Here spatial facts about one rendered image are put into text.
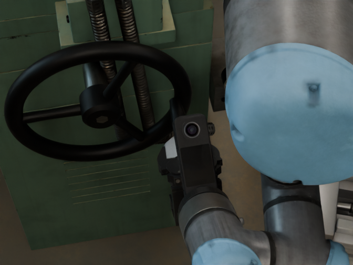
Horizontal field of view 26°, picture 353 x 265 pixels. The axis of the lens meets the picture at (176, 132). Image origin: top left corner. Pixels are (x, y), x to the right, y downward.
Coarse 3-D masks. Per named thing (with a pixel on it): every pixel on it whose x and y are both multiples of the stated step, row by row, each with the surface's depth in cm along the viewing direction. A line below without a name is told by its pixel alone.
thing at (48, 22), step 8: (176, 0) 127; (184, 0) 128; (192, 0) 128; (200, 0) 128; (176, 8) 129; (184, 8) 129; (192, 8) 130; (200, 8) 130; (40, 16) 124; (48, 16) 125; (0, 24) 124; (8, 24) 125; (16, 24) 125; (24, 24) 125; (32, 24) 126; (40, 24) 126; (48, 24) 126; (56, 24) 127; (0, 32) 126; (8, 32) 126; (16, 32) 126; (24, 32) 127; (32, 32) 127; (40, 32) 128
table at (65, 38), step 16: (0, 0) 120; (16, 0) 120; (32, 0) 121; (48, 0) 122; (64, 0) 122; (0, 16) 123; (16, 16) 123; (32, 16) 124; (64, 16) 120; (64, 32) 118; (160, 32) 119
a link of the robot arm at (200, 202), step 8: (208, 192) 98; (192, 200) 98; (200, 200) 97; (208, 200) 97; (216, 200) 97; (224, 200) 98; (184, 208) 98; (192, 208) 96; (200, 208) 95; (208, 208) 95; (224, 208) 95; (232, 208) 97; (184, 216) 97; (192, 216) 95; (184, 224) 96; (184, 240) 97
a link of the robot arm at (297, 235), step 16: (272, 208) 96; (288, 208) 95; (304, 208) 95; (320, 208) 97; (272, 224) 95; (288, 224) 94; (304, 224) 94; (320, 224) 95; (272, 240) 91; (288, 240) 92; (304, 240) 92; (320, 240) 94; (272, 256) 90; (288, 256) 91; (304, 256) 91; (320, 256) 92; (336, 256) 93
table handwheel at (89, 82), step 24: (72, 48) 106; (96, 48) 106; (120, 48) 107; (144, 48) 108; (24, 72) 108; (48, 72) 107; (96, 72) 119; (120, 72) 112; (168, 72) 112; (24, 96) 110; (96, 96) 115; (24, 120) 116; (96, 120) 117; (120, 120) 121; (168, 120) 123; (24, 144) 120; (48, 144) 123; (120, 144) 128; (144, 144) 127
